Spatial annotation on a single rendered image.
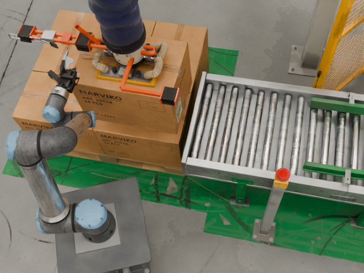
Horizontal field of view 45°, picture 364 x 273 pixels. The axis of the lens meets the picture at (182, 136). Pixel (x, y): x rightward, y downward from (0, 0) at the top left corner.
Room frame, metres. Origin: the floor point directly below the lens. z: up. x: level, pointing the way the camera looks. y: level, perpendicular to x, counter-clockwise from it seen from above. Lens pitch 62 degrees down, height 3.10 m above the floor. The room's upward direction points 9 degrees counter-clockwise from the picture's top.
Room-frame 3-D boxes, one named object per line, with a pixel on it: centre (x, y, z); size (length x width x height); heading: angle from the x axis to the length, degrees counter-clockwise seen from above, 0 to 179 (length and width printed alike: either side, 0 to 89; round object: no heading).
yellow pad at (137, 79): (1.48, 0.25, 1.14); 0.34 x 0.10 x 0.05; 68
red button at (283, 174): (0.79, -0.47, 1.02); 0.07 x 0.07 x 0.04
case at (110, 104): (1.57, 0.23, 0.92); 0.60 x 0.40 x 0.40; 68
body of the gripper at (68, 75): (1.41, 0.55, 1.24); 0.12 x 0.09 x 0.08; 159
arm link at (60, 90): (1.34, 0.59, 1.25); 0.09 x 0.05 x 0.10; 69
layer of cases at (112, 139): (1.97, 0.42, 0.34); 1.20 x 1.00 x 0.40; 70
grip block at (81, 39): (1.66, 0.44, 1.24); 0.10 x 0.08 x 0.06; 158
